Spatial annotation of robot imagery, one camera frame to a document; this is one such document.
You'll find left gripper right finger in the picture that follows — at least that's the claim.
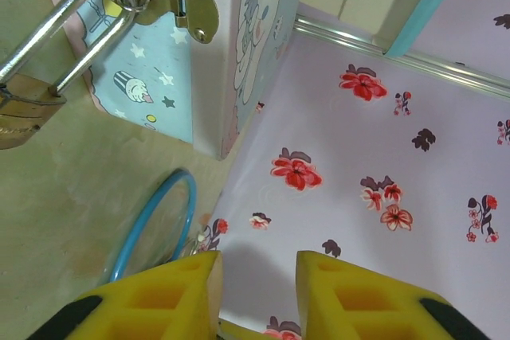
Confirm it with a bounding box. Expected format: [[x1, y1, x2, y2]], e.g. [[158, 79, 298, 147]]
[[295, 250, 492, 340]]

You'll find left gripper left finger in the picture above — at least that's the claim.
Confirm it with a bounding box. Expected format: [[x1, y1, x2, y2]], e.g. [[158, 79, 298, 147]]
[[27, 250, 224, 340]]

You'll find brass padlock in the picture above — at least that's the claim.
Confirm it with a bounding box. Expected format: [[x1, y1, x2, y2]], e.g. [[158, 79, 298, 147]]
[[0, 0, 139, 150]]

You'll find cartoon tin box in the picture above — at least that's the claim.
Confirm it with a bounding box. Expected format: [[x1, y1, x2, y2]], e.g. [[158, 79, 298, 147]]
[[33, 0, 310, 162]]

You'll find blue stethoscope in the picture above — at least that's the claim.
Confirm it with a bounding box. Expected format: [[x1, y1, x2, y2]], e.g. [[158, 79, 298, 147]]
[[105, 168, 210, 283]]

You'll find aluminium corner post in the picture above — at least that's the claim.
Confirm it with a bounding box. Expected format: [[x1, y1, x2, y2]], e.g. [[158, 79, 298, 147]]
[[292, 13, 510, 99]]

